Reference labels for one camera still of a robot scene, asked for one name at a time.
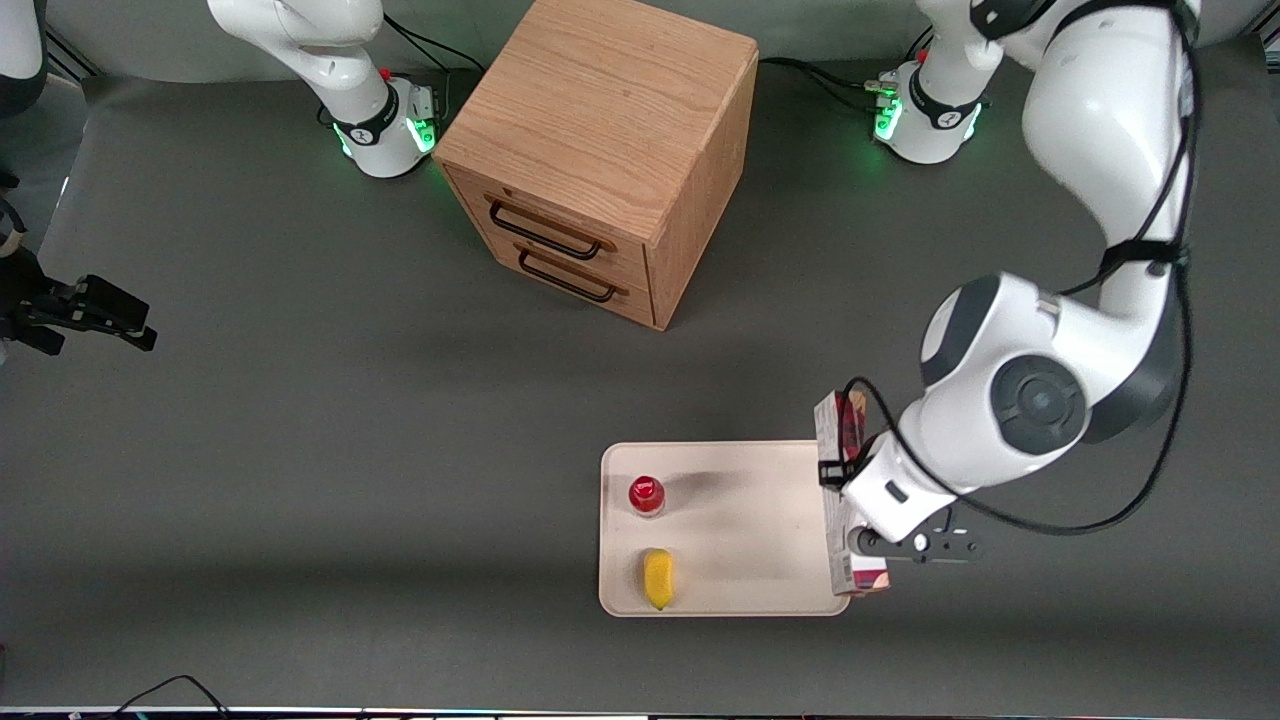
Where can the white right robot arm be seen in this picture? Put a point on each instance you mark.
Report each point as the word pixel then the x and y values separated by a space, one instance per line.
pixel 340 60

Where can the wooden drawer front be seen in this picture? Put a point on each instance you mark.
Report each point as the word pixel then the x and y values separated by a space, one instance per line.
pixel 470 190
pixel 640 300

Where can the beige plastic tray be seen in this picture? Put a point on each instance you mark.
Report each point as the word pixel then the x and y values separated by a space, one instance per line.
pixel 740 530

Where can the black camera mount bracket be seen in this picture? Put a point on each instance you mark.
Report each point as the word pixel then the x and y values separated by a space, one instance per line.
pixel 945 548

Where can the dark grey table mat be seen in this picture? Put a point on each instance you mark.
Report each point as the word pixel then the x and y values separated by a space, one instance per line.
pixel 300 450

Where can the red capped small bottle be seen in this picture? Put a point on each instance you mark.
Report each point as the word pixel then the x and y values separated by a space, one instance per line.
pixel 647 494

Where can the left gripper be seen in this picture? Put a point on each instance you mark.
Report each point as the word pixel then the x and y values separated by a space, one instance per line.
pixel 836 470

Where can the red cookie box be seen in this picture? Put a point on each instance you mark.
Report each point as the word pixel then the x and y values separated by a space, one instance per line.
pixel 838 425

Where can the wooden drawer cabinet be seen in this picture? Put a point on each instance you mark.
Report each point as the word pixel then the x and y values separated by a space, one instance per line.
pixel 610 110

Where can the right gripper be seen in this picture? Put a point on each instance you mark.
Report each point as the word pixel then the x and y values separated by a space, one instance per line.
pixel 30 303

